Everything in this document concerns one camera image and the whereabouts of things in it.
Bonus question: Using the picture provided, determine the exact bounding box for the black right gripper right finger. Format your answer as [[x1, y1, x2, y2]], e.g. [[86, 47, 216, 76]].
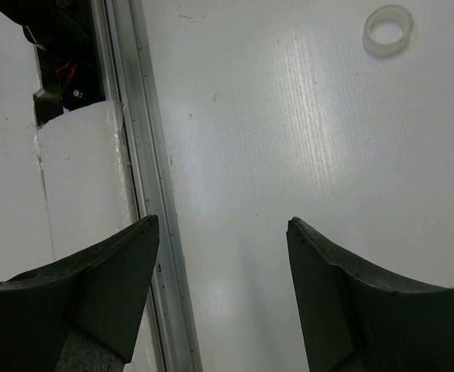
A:
[[287, 218, 454, 371]]

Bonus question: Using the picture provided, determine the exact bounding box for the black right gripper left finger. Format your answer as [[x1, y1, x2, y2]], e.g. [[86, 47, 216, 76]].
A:
[[0, 215, 160, 371]]

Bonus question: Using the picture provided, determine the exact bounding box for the clear tape ring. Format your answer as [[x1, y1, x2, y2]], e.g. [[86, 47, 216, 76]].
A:
[[362, 4, 414, 60]]

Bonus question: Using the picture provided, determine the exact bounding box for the white front cover panel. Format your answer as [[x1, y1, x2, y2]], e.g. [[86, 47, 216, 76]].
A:
[[35, 100, 166, 372]]

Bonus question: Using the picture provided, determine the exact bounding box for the aluminium rail frame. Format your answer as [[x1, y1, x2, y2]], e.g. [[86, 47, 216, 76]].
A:
[[91, 1, 202, 371]]

